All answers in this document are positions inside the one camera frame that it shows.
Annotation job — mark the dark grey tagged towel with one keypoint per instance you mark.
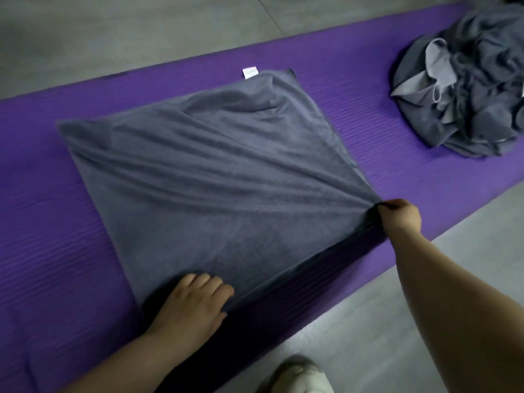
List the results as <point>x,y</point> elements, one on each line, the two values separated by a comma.
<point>213,180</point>

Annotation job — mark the purple yoga mat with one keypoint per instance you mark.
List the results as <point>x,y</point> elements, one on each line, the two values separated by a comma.
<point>41,221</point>

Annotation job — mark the whitish grey towel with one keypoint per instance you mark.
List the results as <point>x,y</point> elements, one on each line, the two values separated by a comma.
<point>436,65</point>

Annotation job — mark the person's right forearm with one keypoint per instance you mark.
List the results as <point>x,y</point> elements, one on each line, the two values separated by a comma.
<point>462,315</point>

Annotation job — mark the person's left hand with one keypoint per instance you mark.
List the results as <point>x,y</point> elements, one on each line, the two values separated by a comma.
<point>188,315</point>

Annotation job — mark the person's right hand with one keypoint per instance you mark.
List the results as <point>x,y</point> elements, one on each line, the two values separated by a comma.
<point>403,218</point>

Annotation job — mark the person's white shoe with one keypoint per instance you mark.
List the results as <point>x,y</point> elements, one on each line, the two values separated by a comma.
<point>299,378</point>

